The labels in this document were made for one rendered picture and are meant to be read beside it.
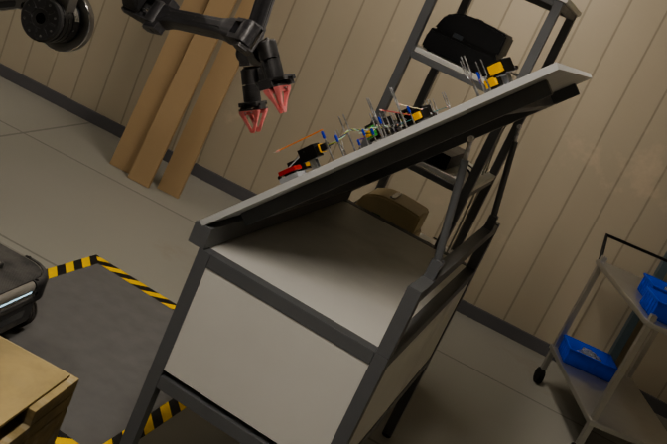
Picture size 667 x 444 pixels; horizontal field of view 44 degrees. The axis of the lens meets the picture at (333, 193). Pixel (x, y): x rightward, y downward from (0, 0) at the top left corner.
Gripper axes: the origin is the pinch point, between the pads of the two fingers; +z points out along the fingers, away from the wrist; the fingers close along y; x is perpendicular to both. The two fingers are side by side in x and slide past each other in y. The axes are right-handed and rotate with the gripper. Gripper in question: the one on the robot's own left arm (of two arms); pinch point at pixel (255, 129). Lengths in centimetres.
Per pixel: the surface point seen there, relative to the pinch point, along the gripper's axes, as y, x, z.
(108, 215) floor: 122, 131, 46
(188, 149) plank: 195, 117, 21
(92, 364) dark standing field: -1, 71, 80
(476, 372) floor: 166, -47, 147
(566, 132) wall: 245, -99, 30
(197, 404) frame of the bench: -52, 6, 72
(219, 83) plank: 201, 95, -16
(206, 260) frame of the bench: -51, -1, 31
